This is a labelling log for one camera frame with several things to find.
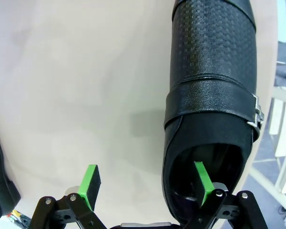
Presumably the black leather buckle shoe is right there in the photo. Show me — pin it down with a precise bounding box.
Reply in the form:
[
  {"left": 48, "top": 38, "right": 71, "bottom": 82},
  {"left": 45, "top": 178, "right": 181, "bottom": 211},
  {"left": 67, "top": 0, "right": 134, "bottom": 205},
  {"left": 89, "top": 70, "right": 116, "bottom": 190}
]
[
  {"left": 0, "top": 116, "right": 21, "bottom": 219},
  {"left": 161, "top": 0, "right": 265, "bottom": 226}
]

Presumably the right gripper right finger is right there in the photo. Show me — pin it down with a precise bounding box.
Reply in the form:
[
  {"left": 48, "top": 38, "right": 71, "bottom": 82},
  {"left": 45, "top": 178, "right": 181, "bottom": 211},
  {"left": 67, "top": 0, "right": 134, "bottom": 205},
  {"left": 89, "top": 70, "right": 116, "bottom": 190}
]
[{"left": 181, "top": 161, "right": 269, "bottom": 229}]

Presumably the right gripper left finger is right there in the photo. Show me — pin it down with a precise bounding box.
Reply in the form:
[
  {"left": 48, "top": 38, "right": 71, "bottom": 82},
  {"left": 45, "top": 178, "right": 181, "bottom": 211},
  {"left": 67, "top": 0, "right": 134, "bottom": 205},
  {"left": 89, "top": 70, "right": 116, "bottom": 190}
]
[{"left": 31, "top": 164, "right": 109, "bottom": 229}]

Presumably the white height-adjustable table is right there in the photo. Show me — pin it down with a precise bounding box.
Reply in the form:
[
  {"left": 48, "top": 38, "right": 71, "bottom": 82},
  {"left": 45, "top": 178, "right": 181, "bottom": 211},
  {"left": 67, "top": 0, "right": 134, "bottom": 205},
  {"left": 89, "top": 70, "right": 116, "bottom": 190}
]
[{"left": 249, "top": 84, "right": 286, "bottom": 210}]

